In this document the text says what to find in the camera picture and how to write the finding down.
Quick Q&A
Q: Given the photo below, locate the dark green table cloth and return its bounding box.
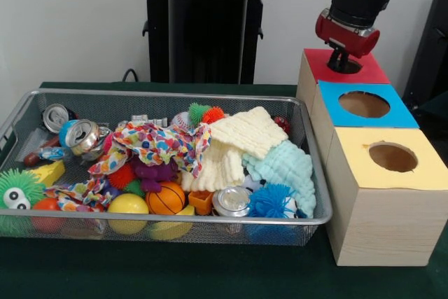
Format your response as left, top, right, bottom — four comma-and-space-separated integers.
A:
0, 81, 448, 299
418, 91, 448, 128

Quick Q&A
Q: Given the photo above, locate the colourful spotted cloth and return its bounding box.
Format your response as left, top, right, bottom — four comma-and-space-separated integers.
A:
43, 176, 113, 213
87, 121, 214, 178

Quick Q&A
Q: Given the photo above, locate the orange toy basketball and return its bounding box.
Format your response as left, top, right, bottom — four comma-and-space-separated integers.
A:
145, 181, 186, 216

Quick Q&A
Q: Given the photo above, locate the yellow cheese wedge toy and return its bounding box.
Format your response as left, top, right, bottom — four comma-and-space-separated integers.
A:
29, 160, 67, 188

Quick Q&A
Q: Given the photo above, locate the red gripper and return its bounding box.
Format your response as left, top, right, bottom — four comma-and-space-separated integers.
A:
314, 8, 382, 69

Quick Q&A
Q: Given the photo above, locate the wooden box with three holes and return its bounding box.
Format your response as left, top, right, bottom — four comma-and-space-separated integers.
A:
296, 48, 448, 267

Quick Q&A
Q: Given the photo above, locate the dented silver can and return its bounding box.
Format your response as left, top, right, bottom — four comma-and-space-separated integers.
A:
65, 119, 106, 156

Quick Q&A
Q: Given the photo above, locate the black upright panel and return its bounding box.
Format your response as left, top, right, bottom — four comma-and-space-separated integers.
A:
402, 0, 448, 104

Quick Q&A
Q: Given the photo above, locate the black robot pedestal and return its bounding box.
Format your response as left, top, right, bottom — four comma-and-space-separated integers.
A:
134, 0, 281, 85

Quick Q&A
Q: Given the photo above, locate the blue fuzzy toy with eyes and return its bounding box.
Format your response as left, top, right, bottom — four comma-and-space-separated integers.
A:
247, 182, 307, 219

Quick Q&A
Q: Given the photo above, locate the mint waffle cloth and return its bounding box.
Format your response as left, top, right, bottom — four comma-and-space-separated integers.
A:
241, 139, 316, 218

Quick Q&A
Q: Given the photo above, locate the green fuzzy toy with eyes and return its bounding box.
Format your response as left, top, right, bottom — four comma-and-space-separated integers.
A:
0, 168, 46, 211

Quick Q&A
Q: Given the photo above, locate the silver wire mesh bin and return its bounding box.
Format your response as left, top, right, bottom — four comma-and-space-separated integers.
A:
0, 88, 333, 247

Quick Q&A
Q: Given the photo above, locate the silver drink can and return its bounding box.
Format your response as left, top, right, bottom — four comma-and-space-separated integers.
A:
212, 186, 253, 218

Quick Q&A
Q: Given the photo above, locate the cream waffle cloth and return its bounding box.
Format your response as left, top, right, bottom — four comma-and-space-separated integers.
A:
180, 106, 290, 195

